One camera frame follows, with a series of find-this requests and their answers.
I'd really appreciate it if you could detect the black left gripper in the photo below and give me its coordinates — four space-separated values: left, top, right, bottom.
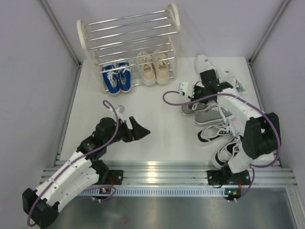
105 116 150 146

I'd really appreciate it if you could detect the grey canvas sneaker back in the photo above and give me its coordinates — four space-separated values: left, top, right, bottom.
181 103 208 115

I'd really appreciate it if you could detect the grey canvas sneaker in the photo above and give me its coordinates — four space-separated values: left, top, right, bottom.
181 103 208 115
194 105 233 126

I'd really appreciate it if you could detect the grey canvas sneaker front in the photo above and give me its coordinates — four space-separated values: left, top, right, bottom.
194 105 233 126

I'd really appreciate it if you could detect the beige lace sneaker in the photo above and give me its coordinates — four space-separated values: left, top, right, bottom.
136 51 156 86
152 50 170 85

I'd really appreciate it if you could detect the blue canvas sneaker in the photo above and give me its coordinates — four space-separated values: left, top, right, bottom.
102 63 120 95
116 59 132 93

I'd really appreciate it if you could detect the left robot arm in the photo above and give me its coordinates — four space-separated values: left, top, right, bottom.
22 116 151 229

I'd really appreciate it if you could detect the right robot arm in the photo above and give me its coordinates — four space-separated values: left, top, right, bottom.
192 82 281 184

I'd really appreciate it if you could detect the cream and chrome shoe rack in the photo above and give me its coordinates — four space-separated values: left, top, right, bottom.
77 3 181 93

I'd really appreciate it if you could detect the white sneaker left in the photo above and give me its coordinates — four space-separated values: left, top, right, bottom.
194 54 223 79

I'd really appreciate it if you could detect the white sneaker right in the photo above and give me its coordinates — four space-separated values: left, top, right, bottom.
223 71 247 94

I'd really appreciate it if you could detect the black white sneaker upper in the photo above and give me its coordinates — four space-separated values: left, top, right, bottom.
197 123 236 143

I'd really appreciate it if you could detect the black white sneaker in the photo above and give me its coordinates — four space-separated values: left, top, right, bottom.
211 135 243 169
197 123 236 143

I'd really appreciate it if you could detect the black white sneaker lower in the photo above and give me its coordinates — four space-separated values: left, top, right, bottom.
211 135 243 169

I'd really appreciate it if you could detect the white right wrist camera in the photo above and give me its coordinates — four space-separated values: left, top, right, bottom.
178 82 189 96

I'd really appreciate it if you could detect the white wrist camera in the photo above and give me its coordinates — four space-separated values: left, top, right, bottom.
178 82 189 96
108 105 125 121

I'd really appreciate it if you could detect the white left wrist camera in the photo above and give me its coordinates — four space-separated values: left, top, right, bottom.
108 105 125 121

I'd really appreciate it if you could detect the aluminium mounting rail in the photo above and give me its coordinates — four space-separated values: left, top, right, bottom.
39 160 298 187

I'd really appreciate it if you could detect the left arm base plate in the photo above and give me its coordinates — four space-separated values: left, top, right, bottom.
99 170 123 186

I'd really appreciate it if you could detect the perforated cable duct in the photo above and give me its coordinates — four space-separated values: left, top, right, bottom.
79 187 239 197

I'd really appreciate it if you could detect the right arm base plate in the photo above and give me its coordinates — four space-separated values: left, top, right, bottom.
207 170 251 188

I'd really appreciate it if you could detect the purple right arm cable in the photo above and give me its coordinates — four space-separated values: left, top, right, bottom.
163 90 281 201

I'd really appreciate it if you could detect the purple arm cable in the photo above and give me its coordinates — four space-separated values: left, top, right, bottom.
163 90 281 201
26 100 120 227

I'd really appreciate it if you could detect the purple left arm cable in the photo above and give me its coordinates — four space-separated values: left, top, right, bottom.
26 100 120 227

